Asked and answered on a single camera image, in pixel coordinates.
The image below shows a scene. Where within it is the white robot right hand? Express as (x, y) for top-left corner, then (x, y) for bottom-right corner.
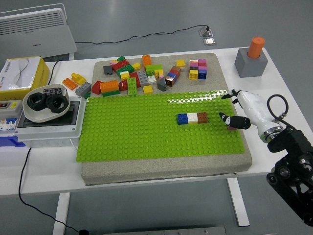
(219, 89), (279, 134)

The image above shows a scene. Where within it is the white building brick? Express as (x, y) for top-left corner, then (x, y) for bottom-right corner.
(187, 112), (199, 125)

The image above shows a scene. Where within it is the brick stack with blue base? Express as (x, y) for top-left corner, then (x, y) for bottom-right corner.
(197, 58), (208, 80)

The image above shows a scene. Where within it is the brick stack with yellow base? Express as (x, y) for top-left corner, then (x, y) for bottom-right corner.
(189, 59), (199, 80)

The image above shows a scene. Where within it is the brown red blue brick stack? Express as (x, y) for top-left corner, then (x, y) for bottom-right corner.
(164, 65), (182, 88)

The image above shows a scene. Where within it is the dark grey sloped brick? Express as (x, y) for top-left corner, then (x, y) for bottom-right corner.
(157, 78), (168, 93)

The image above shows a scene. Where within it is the long lime green brick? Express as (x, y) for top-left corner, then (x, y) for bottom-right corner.
(145, 64), (164, 76)

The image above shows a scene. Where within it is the light grey brick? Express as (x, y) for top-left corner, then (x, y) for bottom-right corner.
(136, 70), (149, 86)

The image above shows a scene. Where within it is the green studded baseplate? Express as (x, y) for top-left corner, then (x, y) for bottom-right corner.
(75, 90), (246, 163)

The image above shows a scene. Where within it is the lime green flat brick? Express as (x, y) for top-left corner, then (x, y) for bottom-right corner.
(126, 77), (138, 95)

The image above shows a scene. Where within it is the long dark green brick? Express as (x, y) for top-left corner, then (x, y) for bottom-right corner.
(116, 65), (134, 76)

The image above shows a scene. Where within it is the long red brick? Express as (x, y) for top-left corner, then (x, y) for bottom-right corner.
(112, 59), (130, 72)

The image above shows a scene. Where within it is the long orange brick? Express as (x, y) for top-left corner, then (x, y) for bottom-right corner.
(99, 80), (120, 94)

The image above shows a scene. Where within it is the red sloped roof brick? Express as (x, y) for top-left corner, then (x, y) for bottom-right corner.
(91, 80), (103, 95)

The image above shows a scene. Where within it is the grey long brick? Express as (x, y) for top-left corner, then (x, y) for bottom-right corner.
(74, 82), (92, 96)

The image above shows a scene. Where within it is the yellow curved brick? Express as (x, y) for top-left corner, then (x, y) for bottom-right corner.
(71, 72), (87, 86)

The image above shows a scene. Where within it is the orange flat brick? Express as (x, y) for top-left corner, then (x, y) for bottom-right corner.
(62, 78), (78, 91)

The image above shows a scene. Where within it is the grey cube holder block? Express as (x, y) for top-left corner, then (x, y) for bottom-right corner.
(234, 47), (269, 78)

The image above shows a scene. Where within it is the grey-brown foam mat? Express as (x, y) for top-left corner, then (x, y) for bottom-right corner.
(80, 52), (253, 186)

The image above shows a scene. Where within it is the orange cylinder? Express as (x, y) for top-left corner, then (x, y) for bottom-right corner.
(246, 36), (266, 59)

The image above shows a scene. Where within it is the metal floor socket cover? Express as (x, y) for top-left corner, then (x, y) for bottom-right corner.
(202, 37), (217, 47)

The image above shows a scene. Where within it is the open metal floor socket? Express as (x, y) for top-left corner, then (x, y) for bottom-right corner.
(198, 26), (215, 38)

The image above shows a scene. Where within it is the white table leg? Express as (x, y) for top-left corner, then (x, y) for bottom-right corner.
(226, 177), (250, 228)
(52, 192), (71, 235)

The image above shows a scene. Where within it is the large black hex nut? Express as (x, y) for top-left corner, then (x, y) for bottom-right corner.
(26, 92), (47, 112)
(45, 95), (68, 113)

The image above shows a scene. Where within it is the small dark circuit module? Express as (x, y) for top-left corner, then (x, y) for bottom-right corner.
(43, 87), (62, 96)

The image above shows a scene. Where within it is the grey electrical junction box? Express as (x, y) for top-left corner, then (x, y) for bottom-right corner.
(14, 95), (86, 148)

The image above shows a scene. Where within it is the white bowl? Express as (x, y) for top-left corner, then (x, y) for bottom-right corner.
(22, 83), (71, 123)

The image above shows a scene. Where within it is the yellow tissue box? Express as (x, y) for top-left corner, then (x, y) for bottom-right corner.
(0, 56), (51, 100)

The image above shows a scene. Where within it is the white panel heater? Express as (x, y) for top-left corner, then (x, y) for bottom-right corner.
(0, 3), (77, 60)

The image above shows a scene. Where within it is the grey circuit breaker box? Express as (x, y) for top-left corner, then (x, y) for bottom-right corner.
(0, 99), (24, 133)

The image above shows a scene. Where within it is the blue plastic bin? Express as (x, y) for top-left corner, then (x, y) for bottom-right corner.
(0, 135), (27, 147)

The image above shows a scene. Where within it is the black floor power cord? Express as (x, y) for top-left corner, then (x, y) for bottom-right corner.
(74, 24), (210, 46)

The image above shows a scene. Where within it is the thin black cable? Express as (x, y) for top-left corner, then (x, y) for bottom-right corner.
(47, 60), (61, 85)

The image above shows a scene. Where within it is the black cable with floor plug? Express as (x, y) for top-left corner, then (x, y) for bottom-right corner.
(18, 146), (90, 235)

